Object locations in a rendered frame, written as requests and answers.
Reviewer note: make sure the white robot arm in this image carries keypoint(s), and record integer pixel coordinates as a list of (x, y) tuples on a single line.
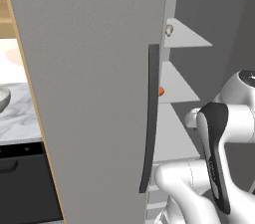
[(205, 181)]

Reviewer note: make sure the orange mango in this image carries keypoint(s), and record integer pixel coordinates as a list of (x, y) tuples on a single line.
[(161, 91)]

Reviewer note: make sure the grey freezer door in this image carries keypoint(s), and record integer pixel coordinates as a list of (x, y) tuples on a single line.
[(89, 95)]

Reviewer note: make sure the beige mushroom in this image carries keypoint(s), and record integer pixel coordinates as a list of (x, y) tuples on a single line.
[(169, 30)]

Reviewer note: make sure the grey freezer interior with shelves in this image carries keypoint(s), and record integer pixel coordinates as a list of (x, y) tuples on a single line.
[(199, 29)]

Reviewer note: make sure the grey bowl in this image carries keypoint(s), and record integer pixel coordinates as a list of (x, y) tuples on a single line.
[(3, 98)]

